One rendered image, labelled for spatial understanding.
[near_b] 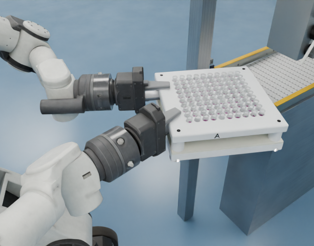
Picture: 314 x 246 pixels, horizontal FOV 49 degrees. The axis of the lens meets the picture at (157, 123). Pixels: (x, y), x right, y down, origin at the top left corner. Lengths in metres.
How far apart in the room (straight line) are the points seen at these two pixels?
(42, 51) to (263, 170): 0.96
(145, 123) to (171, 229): 1.18
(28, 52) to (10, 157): 1.33
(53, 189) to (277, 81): 0.95
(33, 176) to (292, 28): 0.73
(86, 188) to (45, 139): 1.74
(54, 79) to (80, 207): 0.31
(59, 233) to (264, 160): 0.84
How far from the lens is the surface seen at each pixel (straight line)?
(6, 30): 1.02
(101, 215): 1.86
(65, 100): 0.79
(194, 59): 1.20
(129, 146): 0.63
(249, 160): 1.51
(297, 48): 0.99
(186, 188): 1.62
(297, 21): 0.97
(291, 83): 1.32
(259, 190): 1.56
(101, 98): 0.79
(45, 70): 0.84
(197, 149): 0.72
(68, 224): 1.04
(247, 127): 0.72
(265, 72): 1.35
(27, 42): 1.03
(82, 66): 3.06
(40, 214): 0.53
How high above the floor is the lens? 1.49
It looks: 39 degrees down
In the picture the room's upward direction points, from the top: straight up
